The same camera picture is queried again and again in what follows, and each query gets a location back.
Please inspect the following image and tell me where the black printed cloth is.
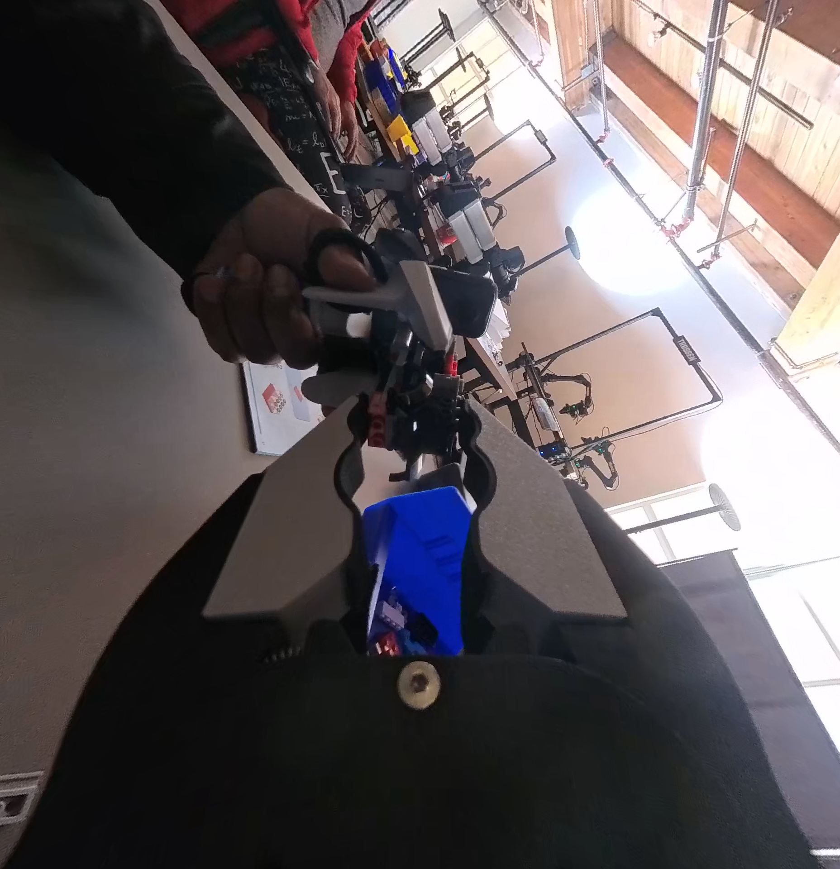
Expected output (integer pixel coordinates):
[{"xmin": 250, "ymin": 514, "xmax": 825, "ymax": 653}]
[{"xmin": 226, "ymin": 41, "xmax": 367, "ymax": 228}]

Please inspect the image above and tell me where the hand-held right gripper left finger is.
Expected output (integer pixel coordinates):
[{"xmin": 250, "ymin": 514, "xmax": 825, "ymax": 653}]
[{"xmin": 203, "ymin": 394, "xmax": 368, "ymax": 642}]

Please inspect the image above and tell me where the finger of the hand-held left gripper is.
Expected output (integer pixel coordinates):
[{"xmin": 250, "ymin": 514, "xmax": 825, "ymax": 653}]
[{"xmin": 302, "ymin": 367, "xmax": 394, "ymax": 411}]

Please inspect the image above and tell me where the stack of coloured bins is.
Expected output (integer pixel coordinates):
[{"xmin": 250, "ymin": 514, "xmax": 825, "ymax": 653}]
[{"xmin": 355, "ymin": 37, "xmax": 421, "ymax": 160}]

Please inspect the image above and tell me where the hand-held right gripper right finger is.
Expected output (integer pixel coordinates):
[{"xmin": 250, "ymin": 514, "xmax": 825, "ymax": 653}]
[{"xmin": 457, "ymin": 401, "xmax": 628, "ymax": 642}]

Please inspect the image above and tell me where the person's left hand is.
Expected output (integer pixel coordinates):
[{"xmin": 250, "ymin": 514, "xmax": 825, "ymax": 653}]
[{"xmin": 189, "ymin": 189, "xmax": 387, "ymax": 371}]

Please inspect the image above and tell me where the printed instruction sheet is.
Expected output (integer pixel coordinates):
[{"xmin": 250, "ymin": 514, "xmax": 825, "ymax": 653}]
[{"xmin": 240, "ymin": 360, "xmax": 333, "ymax": 457}]

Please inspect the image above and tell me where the grey desk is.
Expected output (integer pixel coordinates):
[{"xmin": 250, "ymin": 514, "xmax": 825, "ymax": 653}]
[{"xmin": 0, "ymin": 0, "xmax": 353, "ymax": 816}]

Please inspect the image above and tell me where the pile of toy bricks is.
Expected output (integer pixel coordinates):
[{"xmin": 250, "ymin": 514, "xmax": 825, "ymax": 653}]
[{"xmin": 369, "ymin": 584, "xmax": 441, "ymax": 656}]

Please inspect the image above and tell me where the blue plastic bin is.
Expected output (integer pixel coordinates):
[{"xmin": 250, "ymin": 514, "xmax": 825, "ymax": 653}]
[{"xmin": 362, "ymin": 485, "xmax": 477, "ymax": 656}]

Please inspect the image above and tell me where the grey toy brick vehicle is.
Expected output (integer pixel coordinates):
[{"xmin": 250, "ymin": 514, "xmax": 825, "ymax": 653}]
[{"xmin": 364, "ymin": 339, "xmax": 481, "ymax": 479}]

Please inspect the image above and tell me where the person's left forearm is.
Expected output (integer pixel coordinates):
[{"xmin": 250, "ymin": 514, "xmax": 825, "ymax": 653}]
[{"xmin": 0, "ymin": 0, "xmax": 292, "ymax": 306}]

